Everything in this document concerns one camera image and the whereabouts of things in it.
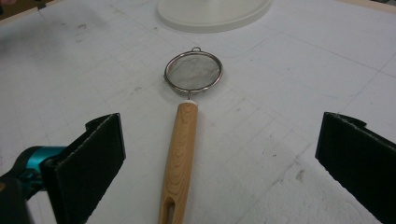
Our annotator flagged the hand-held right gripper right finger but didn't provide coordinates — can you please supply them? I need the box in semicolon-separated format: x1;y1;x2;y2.
315;111;396;224

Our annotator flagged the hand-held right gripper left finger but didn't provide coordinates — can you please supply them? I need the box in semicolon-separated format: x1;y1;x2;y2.
40;112;127;224

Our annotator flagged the wooden handled mesh strainer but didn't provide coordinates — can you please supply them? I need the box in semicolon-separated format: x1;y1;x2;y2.
158;46;224;224

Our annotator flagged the white round plate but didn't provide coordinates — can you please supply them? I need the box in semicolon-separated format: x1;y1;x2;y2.
156;0;275;34

